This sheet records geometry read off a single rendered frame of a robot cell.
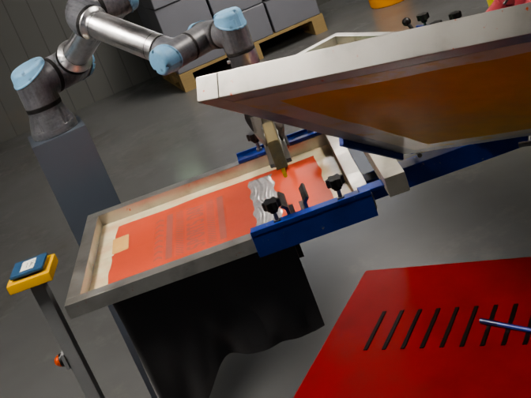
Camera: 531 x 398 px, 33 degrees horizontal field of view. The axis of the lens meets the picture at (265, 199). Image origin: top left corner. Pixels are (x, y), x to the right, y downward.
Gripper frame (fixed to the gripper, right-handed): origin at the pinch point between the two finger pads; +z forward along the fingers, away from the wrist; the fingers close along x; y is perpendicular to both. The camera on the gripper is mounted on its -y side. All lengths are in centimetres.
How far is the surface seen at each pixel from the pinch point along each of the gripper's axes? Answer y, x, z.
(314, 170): 8.6, -7.8, 15.4
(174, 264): -28.3, 32.3, 11.9
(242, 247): -29.4, 15.4, 13.1
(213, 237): -12.1, 22.9, 15.4
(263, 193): 4.6, 7.6, 15.1
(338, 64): -110, -13, -43
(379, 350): -111, -6, 0
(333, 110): -89, -12, -30
